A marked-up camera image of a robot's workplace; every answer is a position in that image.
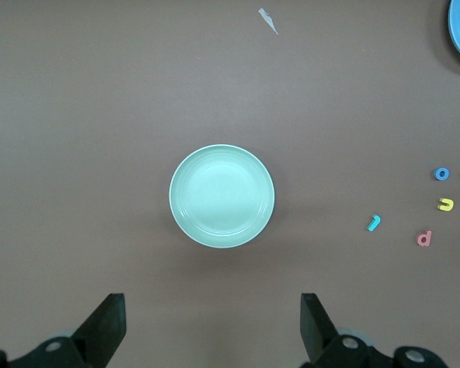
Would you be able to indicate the pink foam letter p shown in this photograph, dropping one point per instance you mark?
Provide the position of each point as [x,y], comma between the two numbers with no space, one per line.
[428,235]

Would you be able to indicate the white paper scrap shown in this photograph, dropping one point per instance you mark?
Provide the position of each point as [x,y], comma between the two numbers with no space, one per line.
[268,19]

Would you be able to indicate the blue foam letter o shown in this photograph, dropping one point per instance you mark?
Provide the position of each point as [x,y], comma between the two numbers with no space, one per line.
[434,174]

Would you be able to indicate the cyan foam letter l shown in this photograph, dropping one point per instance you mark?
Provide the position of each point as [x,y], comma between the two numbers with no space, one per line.
[374,223]

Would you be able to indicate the yellow foam letter u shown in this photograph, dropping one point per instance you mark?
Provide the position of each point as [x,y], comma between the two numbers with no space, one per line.
[452,204]

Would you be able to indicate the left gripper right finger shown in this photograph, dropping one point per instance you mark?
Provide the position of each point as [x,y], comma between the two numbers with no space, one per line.
[326,349]

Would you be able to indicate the green plate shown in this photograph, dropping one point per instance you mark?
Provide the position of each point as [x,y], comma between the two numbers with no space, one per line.
[220,195]

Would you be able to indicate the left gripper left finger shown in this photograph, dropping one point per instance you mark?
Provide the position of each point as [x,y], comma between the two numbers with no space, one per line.
[84,345]

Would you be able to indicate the brown table cover sheet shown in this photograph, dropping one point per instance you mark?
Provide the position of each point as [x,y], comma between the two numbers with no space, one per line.
[99,96]

